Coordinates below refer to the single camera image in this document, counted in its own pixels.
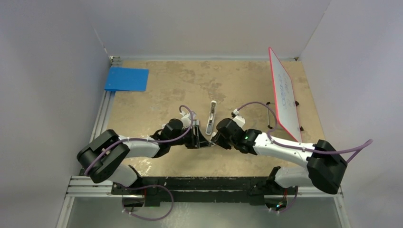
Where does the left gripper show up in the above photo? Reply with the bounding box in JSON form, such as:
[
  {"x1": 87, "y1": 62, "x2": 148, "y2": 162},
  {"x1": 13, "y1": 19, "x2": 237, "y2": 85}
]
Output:
[{"x1": 169, "y1": 124, "x2": 210, "y2": 149}]

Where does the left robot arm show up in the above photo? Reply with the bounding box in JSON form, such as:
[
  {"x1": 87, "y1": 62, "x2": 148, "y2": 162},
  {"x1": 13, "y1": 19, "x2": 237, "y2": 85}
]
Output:
[{"x1": 77, "y1": 119, "x2": 211, "y2": 194}]

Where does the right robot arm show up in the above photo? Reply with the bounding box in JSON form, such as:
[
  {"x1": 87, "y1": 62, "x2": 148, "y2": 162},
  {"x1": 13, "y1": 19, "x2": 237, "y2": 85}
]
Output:
[{"x1": 211, "y1": 118, "x2": 347, "y2": 194}]

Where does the whiteboard metal stand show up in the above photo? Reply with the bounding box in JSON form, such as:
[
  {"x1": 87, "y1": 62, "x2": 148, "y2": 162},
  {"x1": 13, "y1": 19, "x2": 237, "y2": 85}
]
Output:
[{"x1": 266, "y1": 101, "x2": 300, "y2": 130}]

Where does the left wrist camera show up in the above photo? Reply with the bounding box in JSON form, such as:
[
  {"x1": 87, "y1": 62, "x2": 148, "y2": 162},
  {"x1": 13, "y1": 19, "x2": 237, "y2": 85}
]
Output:
[{"x1": 180, "y1": 111, "x2": 200, "y2": 128}]

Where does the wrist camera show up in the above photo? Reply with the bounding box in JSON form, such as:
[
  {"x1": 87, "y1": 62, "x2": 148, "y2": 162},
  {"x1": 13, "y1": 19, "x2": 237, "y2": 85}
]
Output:
[
  {"x1": 180, "y1": 111, "x2": 200, "y2": 128},
  {"x1": 231, "y1": 108, "x2": 246, "y2": 128}
]

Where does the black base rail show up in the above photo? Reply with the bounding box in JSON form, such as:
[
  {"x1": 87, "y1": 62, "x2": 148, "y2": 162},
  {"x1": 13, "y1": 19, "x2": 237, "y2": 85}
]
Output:
[{"x1": 111, "y1": 176, "x2": 297, "y2": 207}]

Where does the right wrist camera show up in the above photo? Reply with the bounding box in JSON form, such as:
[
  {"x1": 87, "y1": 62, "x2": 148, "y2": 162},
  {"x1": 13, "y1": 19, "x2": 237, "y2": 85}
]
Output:
[{"x1": 231, "y1": 108, "x2": 246, "y2": 128}]

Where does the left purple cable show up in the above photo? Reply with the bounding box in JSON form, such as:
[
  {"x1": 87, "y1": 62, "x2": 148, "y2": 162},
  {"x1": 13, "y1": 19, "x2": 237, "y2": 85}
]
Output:
[{"x1": 83, "y1": 104, "x2": 194, "y2": 177}]

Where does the blue plastic board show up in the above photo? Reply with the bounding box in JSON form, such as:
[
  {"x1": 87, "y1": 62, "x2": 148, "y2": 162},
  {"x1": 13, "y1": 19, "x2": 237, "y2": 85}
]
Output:
[{"x1": 104, "y1": 66, "x2": 149, "y2": 92}]

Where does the white stapler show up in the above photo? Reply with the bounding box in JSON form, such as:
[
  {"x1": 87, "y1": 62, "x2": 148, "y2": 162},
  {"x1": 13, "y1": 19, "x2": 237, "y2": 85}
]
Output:
[{"x1": 205, "y1": 100, "x2": 217, "y2": 135}]

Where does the red framed whiteboard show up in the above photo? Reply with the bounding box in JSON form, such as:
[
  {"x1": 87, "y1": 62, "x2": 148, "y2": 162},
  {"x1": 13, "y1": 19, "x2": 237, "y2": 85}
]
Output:
[{"x1": 268, "y1": 48, "x2": 302, "y2": 142}]

